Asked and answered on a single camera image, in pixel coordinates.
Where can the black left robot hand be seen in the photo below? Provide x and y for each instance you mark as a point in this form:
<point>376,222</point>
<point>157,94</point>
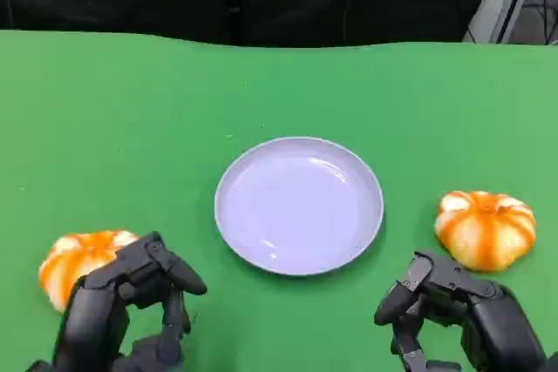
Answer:
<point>93,315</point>

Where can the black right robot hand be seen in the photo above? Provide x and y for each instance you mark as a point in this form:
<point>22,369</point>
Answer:
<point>501,319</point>

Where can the orange and white bread roll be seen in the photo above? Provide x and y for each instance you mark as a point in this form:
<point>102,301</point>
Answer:
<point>486,230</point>
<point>74,254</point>

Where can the green table cloth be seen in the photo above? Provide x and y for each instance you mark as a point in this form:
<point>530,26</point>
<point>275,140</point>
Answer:
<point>131,128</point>

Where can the lilac plate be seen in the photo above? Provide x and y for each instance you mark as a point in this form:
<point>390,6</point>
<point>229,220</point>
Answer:
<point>299,206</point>

